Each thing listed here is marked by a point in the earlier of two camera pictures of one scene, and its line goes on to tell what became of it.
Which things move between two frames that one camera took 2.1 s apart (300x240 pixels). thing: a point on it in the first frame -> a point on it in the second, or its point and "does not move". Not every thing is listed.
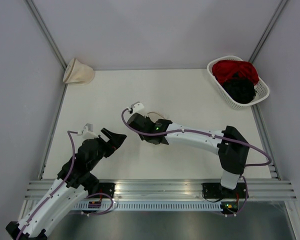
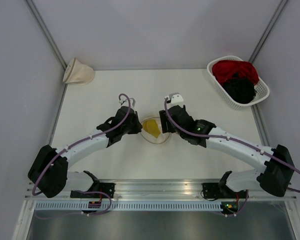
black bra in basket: (241, 90) does not move
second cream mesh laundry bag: (77, 71) does not move
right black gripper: (146, 117) -> (163, 122)
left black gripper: (116, 139) -> (138, 126)
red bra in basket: (224, 70) does not move
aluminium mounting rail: (177, 189) does not move
